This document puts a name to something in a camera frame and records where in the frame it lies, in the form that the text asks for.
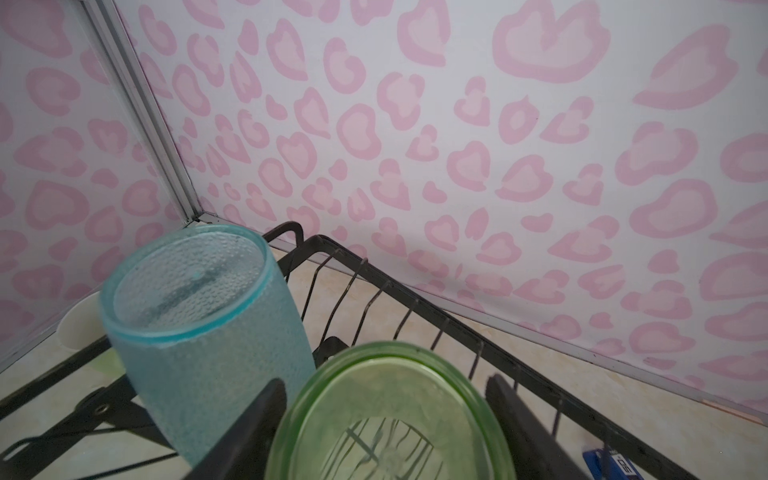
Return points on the light green transparent cup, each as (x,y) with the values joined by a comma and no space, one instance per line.
(389,410)

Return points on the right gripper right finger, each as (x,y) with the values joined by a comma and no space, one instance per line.
(534,451)

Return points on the blue stapler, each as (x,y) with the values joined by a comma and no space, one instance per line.
(608,464)

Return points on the white mug green handle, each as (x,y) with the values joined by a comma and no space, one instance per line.
(82,326)

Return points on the black wire dish rack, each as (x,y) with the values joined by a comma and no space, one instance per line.
(343,301)

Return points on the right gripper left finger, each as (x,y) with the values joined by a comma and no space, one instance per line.
(243,451)

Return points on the teal textured plastic cup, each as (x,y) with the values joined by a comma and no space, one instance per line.
(202,319)

